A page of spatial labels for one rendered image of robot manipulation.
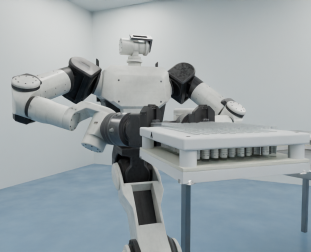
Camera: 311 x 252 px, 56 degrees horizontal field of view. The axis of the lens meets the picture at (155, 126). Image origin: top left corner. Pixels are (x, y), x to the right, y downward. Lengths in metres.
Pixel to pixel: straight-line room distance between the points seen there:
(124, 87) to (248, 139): 0.68
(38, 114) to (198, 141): 0.54
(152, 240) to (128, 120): 0.47
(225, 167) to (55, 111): 0.53
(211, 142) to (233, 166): 0.06
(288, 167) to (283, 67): 4.07
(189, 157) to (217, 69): 4.30
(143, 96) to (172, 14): 4.12
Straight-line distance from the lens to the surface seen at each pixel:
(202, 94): 1.18
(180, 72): 1.22
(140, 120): 0.69
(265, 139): 0.51
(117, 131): 0.72
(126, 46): 1.16
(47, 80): 1.02
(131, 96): 1.09
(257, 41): 4.68
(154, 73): 1.13
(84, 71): 1.10
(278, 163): 0.54
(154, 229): 1.06
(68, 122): 0.84
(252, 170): 0.51
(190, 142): 0.44
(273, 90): 4.57
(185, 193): 1.70
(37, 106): 0.88
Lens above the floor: 1.09
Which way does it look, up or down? 4 degrees down
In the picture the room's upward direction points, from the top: straight up
